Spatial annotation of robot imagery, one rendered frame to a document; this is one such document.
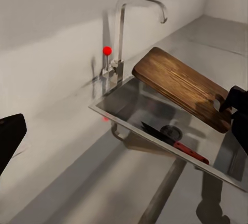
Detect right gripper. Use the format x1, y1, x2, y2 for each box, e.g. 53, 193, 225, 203
219, 85, 248, 120

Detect cutting board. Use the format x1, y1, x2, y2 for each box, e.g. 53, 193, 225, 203
132, 47, 232, 133

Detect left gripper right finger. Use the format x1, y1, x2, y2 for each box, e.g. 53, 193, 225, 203
231, 113, 248, 155

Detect parer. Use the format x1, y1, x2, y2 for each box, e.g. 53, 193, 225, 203
142, 122, 209, 165

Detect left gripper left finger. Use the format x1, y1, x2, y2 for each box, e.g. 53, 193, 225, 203
0, 113, 27, 175

